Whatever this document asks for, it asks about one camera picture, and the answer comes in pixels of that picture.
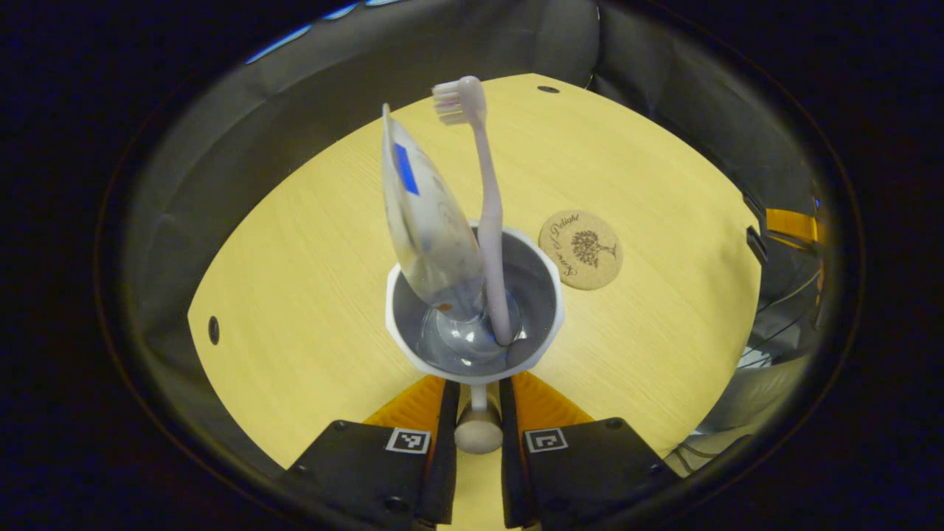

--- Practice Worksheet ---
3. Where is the white cup with wooden handle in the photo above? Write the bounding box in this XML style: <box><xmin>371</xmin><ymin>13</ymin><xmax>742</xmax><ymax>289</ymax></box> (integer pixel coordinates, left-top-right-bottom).
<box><xmin>385</xmin><ymin>223</ymin><xmax>566</xmax><ymax>455</ymax></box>

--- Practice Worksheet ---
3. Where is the pale pink toothbrush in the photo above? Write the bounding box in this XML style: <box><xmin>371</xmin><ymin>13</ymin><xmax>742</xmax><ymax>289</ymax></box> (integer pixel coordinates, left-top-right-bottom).
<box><xmin>432</xmin><ymin>76</ymin><xmax>515</xmax><ymax>347</ymax></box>

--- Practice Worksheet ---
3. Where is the round cork coaster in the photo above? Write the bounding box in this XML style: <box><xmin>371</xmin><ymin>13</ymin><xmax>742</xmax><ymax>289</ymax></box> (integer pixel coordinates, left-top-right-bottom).
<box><xmin>538</xmin><ymin>209</ymin><xmax>624</xmax><ymax>291</ymax></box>

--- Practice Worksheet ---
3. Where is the black backdrop cloth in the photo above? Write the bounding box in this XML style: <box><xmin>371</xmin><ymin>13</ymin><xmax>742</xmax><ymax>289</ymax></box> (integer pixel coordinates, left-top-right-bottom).
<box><xmin>111</xmin><ymin>0</ymin><xmax>819</xmax><ymax>473</ymax></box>

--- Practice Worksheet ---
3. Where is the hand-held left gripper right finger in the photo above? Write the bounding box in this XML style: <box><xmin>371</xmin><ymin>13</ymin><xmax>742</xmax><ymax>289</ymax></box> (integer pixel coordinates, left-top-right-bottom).
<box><xmin>499</xmin><ymin>371</ymin><xmax>679</xmax><ymax>529</ymax></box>

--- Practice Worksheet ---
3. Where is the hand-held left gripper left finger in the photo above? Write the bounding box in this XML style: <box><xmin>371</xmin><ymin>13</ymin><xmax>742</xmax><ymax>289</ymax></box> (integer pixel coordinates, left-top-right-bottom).
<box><xmin>277</xmin><ymin>375</ymin><xmax>462</xmax><ymax>528</ymax></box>

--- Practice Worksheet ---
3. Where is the white toothpaste tube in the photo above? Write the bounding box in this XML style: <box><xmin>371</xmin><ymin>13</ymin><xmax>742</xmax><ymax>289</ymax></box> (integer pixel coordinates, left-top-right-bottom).
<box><xmin>381</xmin><ymin>103</ymin><xmax>487</xmax><ymax>322</ymax></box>

